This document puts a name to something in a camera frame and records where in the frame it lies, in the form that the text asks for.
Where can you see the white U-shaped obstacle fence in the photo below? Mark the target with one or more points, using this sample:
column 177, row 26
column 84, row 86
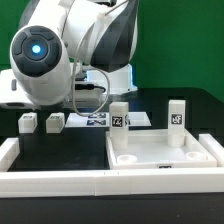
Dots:
column 102, row 182

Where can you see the white AprilTag base sheet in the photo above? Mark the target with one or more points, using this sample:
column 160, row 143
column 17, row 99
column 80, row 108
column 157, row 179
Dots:
column 135, row 119

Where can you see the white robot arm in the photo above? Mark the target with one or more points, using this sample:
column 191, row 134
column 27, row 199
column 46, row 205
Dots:
column 53, row 36

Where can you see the white square table top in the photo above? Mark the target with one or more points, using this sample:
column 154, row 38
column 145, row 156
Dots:
column 149, row 149

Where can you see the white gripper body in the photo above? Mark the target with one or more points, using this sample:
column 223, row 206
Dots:
column 87, row 94

